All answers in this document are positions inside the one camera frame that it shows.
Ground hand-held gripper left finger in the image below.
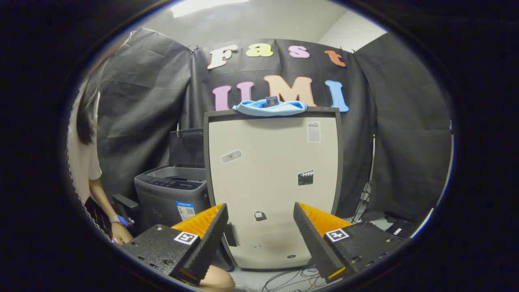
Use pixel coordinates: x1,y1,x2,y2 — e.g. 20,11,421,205
122,203,229,286

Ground black chair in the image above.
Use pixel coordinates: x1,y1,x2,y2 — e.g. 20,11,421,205
111,193,141,234

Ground floor cables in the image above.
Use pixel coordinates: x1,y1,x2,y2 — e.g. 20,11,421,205
262,266,325,292

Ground grey washing machine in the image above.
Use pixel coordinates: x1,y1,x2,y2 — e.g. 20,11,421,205
134,164,212,236

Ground beige cabinet with dark frame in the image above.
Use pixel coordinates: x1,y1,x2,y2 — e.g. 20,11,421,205
203,106,343,271

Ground black backdrop cloth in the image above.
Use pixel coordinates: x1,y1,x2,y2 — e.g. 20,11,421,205
96,28,454,223

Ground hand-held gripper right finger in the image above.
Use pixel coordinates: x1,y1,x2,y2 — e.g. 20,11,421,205
293,202,406,284

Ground light blue garment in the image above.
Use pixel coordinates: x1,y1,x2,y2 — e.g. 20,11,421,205
233,100,309,118

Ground black device with white label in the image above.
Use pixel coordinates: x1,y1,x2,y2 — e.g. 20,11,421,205
384,218,415,239

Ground black tripod stand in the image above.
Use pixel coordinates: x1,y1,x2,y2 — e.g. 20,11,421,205
351,134,377,223

